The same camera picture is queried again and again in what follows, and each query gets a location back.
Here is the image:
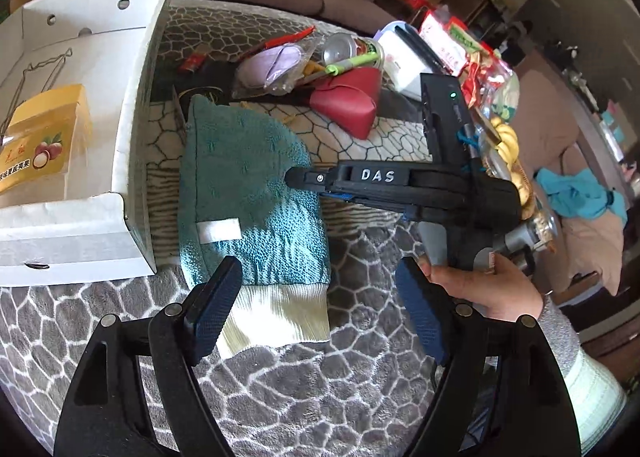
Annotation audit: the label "teal knitted towel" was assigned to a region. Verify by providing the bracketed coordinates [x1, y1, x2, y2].
[178, 95, 331, 359]

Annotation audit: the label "clear jar yellow lid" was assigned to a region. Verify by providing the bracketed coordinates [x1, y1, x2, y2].
[1, 84, 92, 193]

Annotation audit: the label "metal wire whisk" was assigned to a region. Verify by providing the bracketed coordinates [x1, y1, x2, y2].
[1, 48, 73, 144]

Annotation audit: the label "person's right hand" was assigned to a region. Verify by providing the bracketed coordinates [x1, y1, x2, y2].
[418, 255, 544, 321]

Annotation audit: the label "bananas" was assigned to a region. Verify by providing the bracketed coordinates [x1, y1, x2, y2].
[490, 116, 536, 220]

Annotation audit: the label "patterned grey table mat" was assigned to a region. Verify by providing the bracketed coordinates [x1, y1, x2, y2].
[1, 0, 440, 456]

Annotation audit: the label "red pouch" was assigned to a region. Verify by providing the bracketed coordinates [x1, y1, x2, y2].
[309, 66, 382, 140]

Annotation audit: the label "green marker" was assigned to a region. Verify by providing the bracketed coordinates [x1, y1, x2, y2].
[324, 52, 381, 77]

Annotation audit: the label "purple pouch in bag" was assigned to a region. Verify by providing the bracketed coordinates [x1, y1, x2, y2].
[231, 36, 322, 100]

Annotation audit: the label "red pen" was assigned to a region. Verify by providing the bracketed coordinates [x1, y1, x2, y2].
[264, 26, 316, 50]

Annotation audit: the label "black booklet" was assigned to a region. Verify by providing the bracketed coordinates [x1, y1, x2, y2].
[172, 61, 236, 121]

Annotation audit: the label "small red packet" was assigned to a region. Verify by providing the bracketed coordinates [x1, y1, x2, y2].
[178, 52, 207, 73]

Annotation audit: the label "white cardboard box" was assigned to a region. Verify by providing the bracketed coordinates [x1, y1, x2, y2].
[1, 0, 168, 287]

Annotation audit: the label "black camera module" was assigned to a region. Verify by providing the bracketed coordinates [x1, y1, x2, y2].
[420, 73, 480, 170]

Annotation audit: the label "white appliance with black handle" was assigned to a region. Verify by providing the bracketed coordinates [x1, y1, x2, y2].
[374, 21, 450, 101]

